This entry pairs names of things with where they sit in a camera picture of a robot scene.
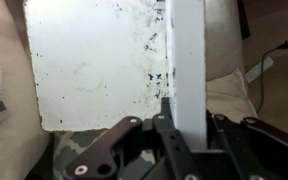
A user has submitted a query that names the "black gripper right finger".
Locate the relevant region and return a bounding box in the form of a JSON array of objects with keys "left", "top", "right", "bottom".
[{"left": 206, "top": 111, "right": 288, "bottom": 180}]

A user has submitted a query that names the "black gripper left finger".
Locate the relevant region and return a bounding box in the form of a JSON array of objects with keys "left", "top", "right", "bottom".
[{"left": 65, "top": 113, "right": 202, "bottom": 180}]

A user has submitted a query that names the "white wooden chair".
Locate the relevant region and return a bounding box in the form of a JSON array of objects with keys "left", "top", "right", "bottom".
[{"left": 23, "top": 0, "right": 208, "bottom": 151}]

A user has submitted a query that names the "camouflage patterned blanket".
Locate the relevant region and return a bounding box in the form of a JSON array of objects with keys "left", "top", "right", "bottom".
[{"left": 52, "top": 128, "right": 158, "bottom": 180}]

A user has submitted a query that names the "white power strip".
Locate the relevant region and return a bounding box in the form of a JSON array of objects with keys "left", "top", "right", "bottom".
[{"left": 244, "top": 55, "right": 275, "bottom": 84}]

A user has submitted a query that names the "black cable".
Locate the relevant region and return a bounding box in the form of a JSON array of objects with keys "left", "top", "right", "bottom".
[{"left": 257, "top": 39, "right": 288, "bottom": 114}]

